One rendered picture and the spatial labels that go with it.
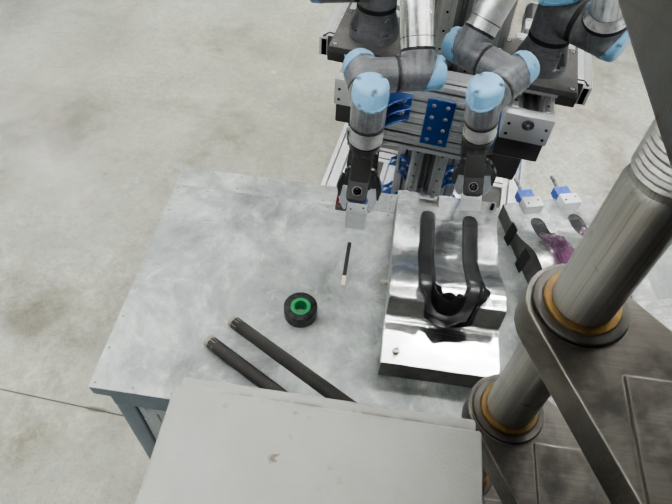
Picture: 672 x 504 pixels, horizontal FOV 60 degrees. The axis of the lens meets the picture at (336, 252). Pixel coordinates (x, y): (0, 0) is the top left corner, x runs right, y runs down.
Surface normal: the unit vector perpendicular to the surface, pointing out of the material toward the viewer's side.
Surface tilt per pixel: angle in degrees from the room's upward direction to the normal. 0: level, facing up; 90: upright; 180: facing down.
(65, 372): 0
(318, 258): 0
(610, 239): 90
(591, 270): 90
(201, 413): 0
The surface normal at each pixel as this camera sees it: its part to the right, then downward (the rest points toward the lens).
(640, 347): 0.05, -0.61
